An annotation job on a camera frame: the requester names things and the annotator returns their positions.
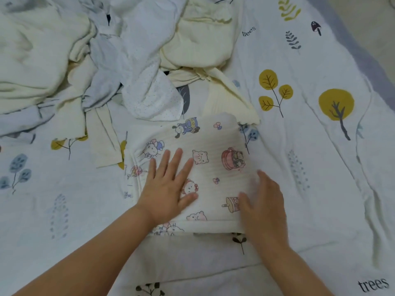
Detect person's right hand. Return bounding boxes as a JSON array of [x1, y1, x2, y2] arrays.
[[237, 171, 290, 250]]

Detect person's left hand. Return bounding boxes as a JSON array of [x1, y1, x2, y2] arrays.
[[136, 148, 200, 227]]

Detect cartoon print pyjama trousers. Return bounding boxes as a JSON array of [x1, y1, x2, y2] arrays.
[[122, 113, 261, 237]]

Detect bed with leaf print bedding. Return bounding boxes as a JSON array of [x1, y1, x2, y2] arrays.
[[0, 0, 395, 296]]

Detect white dotted blouse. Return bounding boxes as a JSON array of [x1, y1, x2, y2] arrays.
[[120, 0, 189, 122]]

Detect grey Chip n Dale shirt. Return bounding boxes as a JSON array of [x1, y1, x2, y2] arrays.
[[0, 21, 133, 138]]

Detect person's right forearm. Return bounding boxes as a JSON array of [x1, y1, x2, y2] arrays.
[[256, 237, 334, 296]]

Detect person's left forearm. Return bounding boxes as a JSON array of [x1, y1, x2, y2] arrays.
[[15, 206, 158, 296]]

